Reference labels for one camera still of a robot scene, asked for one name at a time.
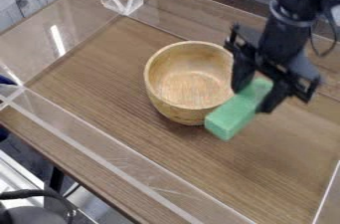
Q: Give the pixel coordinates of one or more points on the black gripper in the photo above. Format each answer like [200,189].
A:
[275,53]

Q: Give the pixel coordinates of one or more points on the green rectangular block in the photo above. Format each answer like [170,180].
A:
[227,120]

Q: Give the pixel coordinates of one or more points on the brown wooden bowl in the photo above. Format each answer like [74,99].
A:
[187,77]

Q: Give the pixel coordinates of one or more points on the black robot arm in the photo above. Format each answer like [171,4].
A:
[299,14]

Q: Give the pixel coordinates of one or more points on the black table leg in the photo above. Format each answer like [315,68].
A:
[56,179]

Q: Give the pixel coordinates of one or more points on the clear acrylic tray wall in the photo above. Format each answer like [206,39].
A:
[76,103]

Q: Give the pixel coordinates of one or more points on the black metal bracket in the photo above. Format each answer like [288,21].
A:
[66,209]

